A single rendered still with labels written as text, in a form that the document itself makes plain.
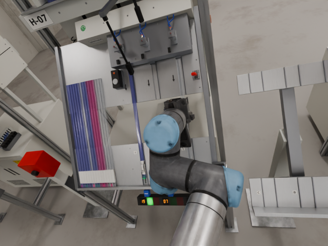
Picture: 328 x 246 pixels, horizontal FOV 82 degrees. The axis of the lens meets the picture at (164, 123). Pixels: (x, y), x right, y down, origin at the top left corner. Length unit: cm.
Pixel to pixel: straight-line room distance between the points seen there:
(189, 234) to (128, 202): 142
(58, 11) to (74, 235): 161
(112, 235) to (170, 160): 135
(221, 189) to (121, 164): 60
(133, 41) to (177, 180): 58
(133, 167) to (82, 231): 111
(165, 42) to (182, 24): 9
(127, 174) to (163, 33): 62
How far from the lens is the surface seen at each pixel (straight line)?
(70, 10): 97
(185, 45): 76
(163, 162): 44
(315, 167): 176
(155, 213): 163
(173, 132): 39
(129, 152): 88
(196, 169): 42
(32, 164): 133
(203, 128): 111
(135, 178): 90
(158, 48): 78
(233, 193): 40
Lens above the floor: 147
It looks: 45 degrees down
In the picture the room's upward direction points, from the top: 24 degrees counter-clockwise
